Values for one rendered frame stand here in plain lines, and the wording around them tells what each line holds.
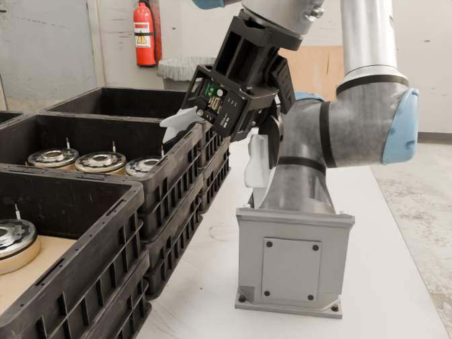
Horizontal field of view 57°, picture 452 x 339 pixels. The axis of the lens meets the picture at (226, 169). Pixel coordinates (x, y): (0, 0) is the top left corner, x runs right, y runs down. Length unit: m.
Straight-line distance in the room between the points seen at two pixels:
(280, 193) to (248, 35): 0.30
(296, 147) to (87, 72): 3.45
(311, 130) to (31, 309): 0.48
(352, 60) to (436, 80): 3.13
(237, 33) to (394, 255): 0.62
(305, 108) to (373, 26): 0.17
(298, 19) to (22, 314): 0.36
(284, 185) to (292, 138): 0.09
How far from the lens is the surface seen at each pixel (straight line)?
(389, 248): 0.93
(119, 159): 0.90
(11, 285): 0.63
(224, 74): 0.43
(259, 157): 0.48
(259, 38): 0.41
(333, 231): 0.64
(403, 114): 0.68
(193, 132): 0.82
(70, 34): 4.04
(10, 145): 0.97
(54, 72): 4.18
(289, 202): 0.63
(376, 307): 0.77
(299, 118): 0.71
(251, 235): 0.65
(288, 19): 0.42
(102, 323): 0.56
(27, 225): 0.69
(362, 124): 0.68
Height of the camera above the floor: 1.18
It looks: 23 degrees down
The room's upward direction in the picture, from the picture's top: straight up
